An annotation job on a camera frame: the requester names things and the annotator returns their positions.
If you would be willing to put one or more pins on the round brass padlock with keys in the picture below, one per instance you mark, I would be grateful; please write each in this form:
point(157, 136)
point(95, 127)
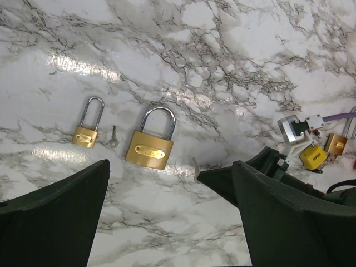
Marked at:
point(335, 144)

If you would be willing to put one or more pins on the small brass long-shackle padlock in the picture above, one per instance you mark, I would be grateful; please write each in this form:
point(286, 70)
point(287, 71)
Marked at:
point(86, 136)

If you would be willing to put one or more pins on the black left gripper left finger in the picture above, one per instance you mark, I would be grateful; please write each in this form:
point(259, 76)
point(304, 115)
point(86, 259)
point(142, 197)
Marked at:
point(55, 225)

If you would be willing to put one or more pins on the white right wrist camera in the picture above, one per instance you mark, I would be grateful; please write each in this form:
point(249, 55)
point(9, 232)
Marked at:
point(296, 133)

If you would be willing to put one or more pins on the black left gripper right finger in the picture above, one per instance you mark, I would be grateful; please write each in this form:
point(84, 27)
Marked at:
point(286, 227)

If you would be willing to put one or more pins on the yellow black padlock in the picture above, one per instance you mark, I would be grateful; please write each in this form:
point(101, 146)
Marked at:
point(313, 157)

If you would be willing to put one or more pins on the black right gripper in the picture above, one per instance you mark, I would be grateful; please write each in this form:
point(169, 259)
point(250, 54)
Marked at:
point(273, 164)

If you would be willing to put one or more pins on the large brass padlock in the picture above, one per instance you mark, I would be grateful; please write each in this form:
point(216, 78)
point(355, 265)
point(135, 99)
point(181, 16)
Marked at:
point(148, 150)

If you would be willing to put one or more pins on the silver key of large padlock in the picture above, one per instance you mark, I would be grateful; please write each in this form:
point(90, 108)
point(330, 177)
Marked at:
point(197, 170)

